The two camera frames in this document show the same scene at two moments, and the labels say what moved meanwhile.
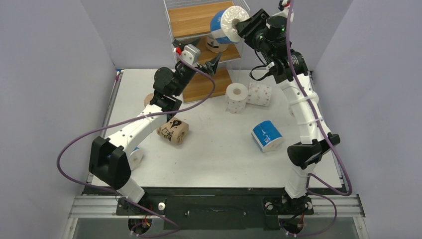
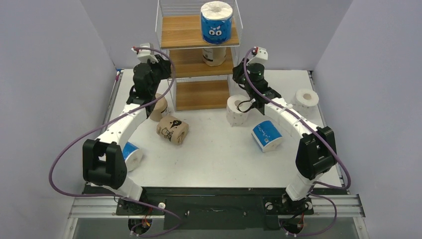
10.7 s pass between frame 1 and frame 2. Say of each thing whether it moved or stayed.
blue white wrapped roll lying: stayed
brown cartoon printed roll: stayed
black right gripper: moved
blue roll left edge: stayed
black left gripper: moved
